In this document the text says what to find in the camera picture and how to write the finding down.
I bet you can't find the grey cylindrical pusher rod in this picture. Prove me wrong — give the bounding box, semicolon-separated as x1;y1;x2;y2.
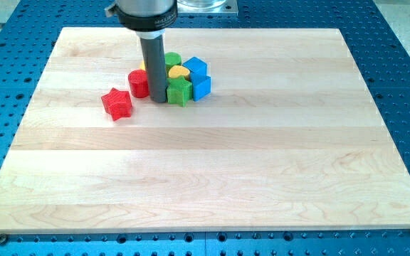
140;36;167;103

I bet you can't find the black wrist flange ring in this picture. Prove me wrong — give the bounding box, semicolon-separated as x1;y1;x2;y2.
105;2;178;39

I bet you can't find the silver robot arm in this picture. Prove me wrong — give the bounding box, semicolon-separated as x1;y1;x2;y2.
104;0;178;103

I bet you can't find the yellow heart block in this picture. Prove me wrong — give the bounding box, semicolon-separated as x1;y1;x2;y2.
168;65;191;80

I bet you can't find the green cylinder block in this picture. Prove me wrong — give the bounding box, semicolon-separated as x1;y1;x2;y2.
164;52;182;73

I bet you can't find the yellow block behind rod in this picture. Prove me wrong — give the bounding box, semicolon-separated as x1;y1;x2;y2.
140;61;146;70

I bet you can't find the red cylinder block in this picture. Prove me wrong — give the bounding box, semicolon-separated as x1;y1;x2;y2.
127;69;149;98

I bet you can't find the blue cube block rear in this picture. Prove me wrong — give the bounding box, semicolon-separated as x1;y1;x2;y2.
183;57;208;75

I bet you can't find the blue cube block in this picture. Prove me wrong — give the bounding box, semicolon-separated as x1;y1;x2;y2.
183;57;208;75
191;73;211;102

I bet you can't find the green star block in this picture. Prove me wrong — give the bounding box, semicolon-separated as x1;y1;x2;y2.
167;76;192;107

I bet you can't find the blue cube block front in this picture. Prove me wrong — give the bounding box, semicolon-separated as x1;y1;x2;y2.
191;73;211;102

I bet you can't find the red star block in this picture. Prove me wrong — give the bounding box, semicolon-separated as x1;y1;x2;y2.
100;88;132;121

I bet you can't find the light wooden board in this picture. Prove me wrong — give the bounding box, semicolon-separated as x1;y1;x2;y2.
0;27;410;234

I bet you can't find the board corner screw left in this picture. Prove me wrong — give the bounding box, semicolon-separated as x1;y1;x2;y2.
0;234;9;245

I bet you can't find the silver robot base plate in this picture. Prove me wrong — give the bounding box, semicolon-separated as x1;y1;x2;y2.
177;0;238;16

